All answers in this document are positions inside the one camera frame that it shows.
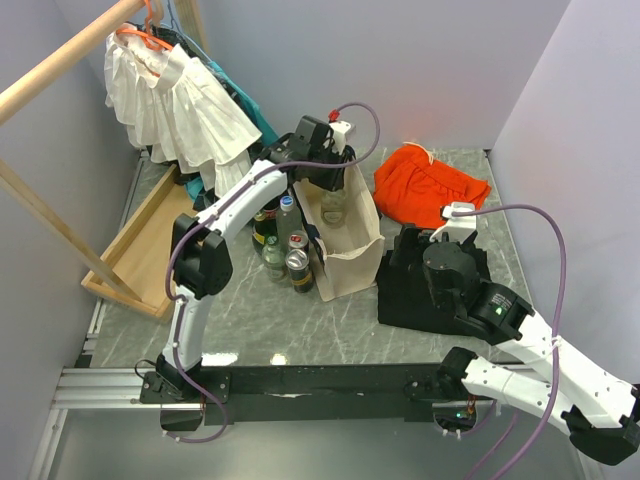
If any coca-cola glass bottle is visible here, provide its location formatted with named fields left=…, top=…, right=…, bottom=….
left=263, top=197, right=280, bottom=221

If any pocari sweat plastic bottle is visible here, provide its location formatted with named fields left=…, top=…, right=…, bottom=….
left=276, top=195, right=303, bottom=246

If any green glass bottle gold cap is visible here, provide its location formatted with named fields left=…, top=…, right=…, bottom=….
left=252, top=210, right=277, bottom=255

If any red bull can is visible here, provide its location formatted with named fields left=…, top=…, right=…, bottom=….
left=287, top=229, right=309, bottom=253

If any cream canvas tote bag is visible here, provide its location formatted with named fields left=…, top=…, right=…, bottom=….
left=293, top=166, right=385, bottom=302

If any dark soda can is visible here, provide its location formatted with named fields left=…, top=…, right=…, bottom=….
left=285, top=249, right=314, bottom=293

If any clear glass bottle green cap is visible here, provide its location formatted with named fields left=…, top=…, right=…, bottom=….
left=261, top=236, right=287, bottom=282

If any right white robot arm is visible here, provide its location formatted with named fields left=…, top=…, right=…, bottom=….
left=377, top=224, right=639, bottom=466

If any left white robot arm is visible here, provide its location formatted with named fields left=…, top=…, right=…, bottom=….
left=155, top=110, right=355, bottom=402

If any teal garment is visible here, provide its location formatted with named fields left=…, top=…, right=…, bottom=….
left=186, top=60, right=278, bottom=211

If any black cloth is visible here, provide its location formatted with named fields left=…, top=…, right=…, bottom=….
left=376, top=225, right=491, bottom=340

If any orange cloth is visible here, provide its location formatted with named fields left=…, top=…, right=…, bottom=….
left=373, top=143, right=491, bottom=229

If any dark floral garment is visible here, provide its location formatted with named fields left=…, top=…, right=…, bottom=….
left=152, top=24, right=278, bottom=211

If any white ruffled garment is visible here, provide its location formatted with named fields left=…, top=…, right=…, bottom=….
left=104, top=33, right=261, bottom=197

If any orange clothes hanger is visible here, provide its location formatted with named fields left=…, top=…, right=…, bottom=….
left=115, top=0, right=173, bottom=52

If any wooden tray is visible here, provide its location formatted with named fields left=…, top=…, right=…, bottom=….
left=82, top=166, right=196, bottom=321

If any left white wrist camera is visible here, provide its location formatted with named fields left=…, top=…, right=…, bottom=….
left=328, top=109, right=355, bottom=154

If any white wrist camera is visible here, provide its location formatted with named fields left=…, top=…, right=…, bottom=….
left=429, top=202, right=477, bottom=244
left=328, top=109, right=355, bottom=154

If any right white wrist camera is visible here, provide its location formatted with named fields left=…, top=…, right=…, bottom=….
left=429, top=202, right=477, bottom=244

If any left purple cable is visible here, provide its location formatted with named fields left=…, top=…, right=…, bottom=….
left=163, top=101, right=382, bottom=445

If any purple cable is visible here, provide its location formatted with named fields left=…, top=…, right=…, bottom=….
left=163, top=101, right=382, bottom=445
left=441, top=202, right=568, bottom=480

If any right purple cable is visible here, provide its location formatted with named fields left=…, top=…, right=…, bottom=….
left=441, top=202, right=568, bottom=480

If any wooden clothes rail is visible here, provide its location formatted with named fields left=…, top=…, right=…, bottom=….
left=0, top=0, right=208, bottom=301

